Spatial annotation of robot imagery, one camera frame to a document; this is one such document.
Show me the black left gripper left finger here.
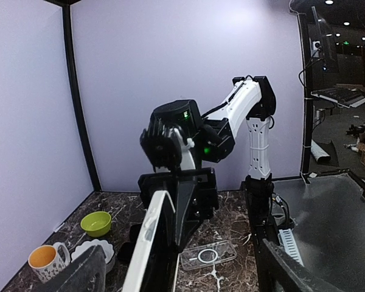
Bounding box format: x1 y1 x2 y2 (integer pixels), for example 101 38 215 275
47 245 106 291

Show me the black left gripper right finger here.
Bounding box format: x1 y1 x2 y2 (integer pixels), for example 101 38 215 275
261 239 341 291

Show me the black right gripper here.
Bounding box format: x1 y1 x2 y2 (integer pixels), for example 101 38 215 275
138 167 219 252

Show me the black phone case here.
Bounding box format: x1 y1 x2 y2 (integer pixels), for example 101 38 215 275
129 224 142 243
116 242 135 265

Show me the white silicone phone case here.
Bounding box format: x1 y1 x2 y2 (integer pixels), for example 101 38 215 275
122 190 175 292

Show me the clear magsafe phone case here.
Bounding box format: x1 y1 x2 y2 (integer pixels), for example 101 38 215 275
179 240 237 271

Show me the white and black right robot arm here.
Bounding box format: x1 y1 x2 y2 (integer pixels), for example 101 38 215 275
139 76 276 252

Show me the white scalloped ceramic dish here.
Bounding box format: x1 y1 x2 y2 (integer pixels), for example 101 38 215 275
71 238 116 273

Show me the white spotted mug orange inside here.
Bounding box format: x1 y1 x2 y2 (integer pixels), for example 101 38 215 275
27 242 71 283

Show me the lime green bowl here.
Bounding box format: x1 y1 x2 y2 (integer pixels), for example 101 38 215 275
80 211 112 238

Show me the white slotted cable duct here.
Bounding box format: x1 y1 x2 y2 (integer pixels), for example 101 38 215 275
279 229 304 266

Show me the black right frame post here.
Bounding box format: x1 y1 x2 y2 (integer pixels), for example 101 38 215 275
62 5 102 192

